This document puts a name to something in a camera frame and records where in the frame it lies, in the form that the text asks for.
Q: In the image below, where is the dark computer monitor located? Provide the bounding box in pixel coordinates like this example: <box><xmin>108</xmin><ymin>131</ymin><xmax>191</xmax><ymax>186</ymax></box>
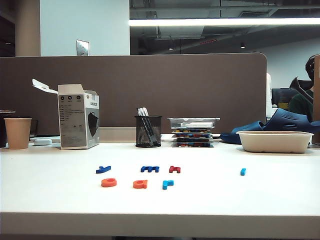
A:
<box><xmin>271</xmin><ymin>87</ymin><xmax>300</xmax><ymax>111</ymax></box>

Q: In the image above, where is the dark lidded cup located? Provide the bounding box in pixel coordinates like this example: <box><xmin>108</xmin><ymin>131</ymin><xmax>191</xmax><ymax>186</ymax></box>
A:
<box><xmin>0</xmin><ymin>109</ymin><xmax>16</xmax><ymax>148</ymax></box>

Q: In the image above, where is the clear capped black pen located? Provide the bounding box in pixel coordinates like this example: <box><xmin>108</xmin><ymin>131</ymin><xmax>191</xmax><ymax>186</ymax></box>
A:
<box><xmin>136</xmin><ymin>107</ymin><xmax>154</xmax><ymax>145</ymax></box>
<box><xmin>141</xmin><ymin>107</ymin><xmax>160</xmax><ymax>146</ymax></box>

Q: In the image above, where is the brown wooden cabinet panel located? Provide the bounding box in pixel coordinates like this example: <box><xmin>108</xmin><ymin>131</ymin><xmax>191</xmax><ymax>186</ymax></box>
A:
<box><xmin>312</xmin><ymin>54</ymin><xmax>320</xmax><ymax>145</ymax></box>

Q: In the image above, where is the metal wall switch plate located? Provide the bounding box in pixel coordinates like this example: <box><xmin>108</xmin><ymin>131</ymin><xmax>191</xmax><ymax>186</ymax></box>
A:
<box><xmin>75</xmin><ymin>39</ymin><xmax>90</xmax><ymax>56</ymax></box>

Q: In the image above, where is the person in white shirt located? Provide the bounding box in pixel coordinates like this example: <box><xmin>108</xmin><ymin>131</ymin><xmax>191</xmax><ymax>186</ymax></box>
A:
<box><xmin>265</xmin><ymin>72</ymin><xmax>273</xmax><ymax>118</ymax></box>

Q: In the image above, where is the long ceiling light strip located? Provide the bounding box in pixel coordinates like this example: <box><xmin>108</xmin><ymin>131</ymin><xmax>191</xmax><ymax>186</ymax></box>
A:
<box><xmin>128</xmin><ymin>17</ymin><xmax>320</xmax><ymax>27</ymax></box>

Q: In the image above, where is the dark blue letter y magnet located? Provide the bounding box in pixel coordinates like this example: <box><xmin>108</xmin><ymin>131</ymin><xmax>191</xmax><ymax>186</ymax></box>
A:
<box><xmin>95</xmin><ymin>165</ymin><xmax>112</xmax><ymax>175</ymax></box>

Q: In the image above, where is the black mesh pen holder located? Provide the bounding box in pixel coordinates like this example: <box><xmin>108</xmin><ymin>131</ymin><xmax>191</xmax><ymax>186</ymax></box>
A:
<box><xmin>134</xmin><ymin>115</ymin><xmax>163</xmax><ymax>148</ymax></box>

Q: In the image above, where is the navy blue rubber slipper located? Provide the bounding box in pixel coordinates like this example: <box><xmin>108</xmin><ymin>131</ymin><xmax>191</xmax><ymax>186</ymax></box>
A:
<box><xmin>219</xmin><ymin>120</ymin><xmax>267</xmax><ymax>145</ymax></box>
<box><xmin>262</xmin><ymin>107</ymin><xmax>320</xmax><ymax>132</ymax></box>

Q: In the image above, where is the orange letter a magnet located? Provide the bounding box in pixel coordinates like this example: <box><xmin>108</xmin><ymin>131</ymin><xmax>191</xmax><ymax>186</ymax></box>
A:
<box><xmin>132</xmin><ymin>179</ymin><xmax>149</xmax><ymax>190</ymax></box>

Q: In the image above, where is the beige paper pulp bowl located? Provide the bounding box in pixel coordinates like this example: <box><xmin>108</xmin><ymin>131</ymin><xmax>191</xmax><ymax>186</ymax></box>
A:
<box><xmin>235</xmin><ymin>130</ymin><xmax>315</xmax><ymax>154</ymax></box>

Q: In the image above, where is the dark blue letter m magnet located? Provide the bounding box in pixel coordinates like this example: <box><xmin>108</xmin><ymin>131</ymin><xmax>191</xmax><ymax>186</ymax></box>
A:
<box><xmin>140</xmin><ymin>165</ymin><xmax>160</xmax><ymax>174</ymax></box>

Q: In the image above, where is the brown desk partition panel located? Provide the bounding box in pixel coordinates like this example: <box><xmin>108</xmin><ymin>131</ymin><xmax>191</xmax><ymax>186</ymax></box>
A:
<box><xmin>0</xmin><ymin>52</ymin><xmax>268</xmax><ymax>136</ymax></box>

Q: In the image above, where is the white grey mask box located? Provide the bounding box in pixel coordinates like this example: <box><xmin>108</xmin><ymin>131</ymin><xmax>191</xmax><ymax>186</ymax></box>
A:
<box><xmin>31</xmin><ymin>78</ymin><xmax>101</xmax><ymax>150</ymax></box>

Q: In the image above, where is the person in green top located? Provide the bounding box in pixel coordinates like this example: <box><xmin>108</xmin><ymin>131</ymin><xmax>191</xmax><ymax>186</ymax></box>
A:
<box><xmin>288</xmin><ymin>54</ymin><xmax>316</xmax><ymax>121</ymax></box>

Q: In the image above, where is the orange letter o magnet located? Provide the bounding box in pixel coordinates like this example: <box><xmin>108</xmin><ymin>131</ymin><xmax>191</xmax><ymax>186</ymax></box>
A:
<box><xmin>101</xmin><ymin>177</ymin><xmax>118</xmax><ymax>188</ymax></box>

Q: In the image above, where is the clear plastic tray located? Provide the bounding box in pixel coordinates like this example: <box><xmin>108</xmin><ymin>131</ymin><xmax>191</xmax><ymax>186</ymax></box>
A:
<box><xmin>166</xmin><ymin>117</ymin><xmax>221</xmax><ymax>130</ymax></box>

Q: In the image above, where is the brown paper cup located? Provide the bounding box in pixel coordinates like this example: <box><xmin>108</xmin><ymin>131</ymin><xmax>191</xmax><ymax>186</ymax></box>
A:
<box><xmin>3</xmin><ymin>117</ymin><xmax>33</xmax><ymax>150</ymax></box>

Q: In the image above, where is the teal magnet letter card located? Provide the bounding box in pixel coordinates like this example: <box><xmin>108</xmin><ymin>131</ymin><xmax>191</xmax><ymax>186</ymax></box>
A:
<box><xmin>171</xmin><ymin>127</ymin><xmax>212</xmax><ymax>134</ymax></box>
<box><xmin>171</xmin><ymin>132</ymin><xmax>214</xmax><ymax>139</ymax></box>
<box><xmin>173</xmin><ymin>137</ymin><xmax>213</xmax><ymax>143</ymax></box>
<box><xmin>172</xmin><ymin>141</ymin><xmax>214</xmax><ymax>148</ymax></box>

